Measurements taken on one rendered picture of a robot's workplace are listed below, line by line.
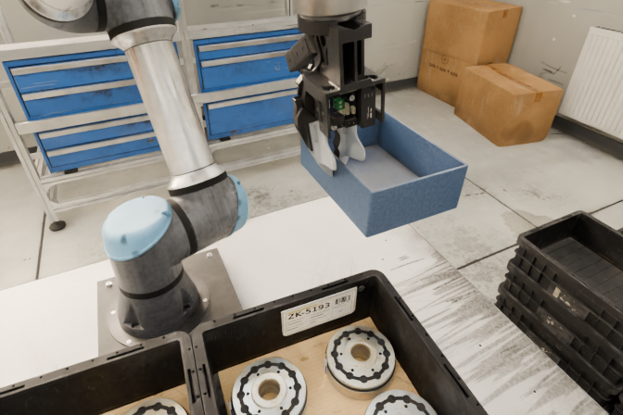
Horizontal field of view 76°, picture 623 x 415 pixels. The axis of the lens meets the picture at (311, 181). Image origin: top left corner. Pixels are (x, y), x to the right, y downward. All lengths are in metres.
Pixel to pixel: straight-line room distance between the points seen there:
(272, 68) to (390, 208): 1.88
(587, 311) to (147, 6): 1.25
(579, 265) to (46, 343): 1.44
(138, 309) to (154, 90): 0.39
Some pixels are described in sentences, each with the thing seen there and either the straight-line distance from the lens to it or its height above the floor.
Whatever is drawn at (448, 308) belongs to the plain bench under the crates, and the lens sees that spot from 0.94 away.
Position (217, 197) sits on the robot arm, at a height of 0.96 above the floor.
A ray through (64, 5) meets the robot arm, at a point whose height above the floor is 1.30.
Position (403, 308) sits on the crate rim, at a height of 0.92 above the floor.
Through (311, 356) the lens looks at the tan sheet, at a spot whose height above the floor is 0.83.
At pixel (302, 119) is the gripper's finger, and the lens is 0.48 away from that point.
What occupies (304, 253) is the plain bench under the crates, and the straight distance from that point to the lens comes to 1.00.
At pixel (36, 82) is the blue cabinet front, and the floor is 0.78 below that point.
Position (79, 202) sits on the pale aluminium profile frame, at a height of 0.13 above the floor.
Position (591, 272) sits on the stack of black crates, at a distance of 1.51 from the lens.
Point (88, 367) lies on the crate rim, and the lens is 0.62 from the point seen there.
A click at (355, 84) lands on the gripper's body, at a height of 1.26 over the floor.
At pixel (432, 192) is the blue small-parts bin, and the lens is 0.53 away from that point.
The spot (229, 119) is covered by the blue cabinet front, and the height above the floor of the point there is 0.43.
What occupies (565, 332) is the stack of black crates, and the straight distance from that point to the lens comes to 1.41.
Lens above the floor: 1.40
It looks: 34 degrees down
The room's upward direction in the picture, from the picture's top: straight up
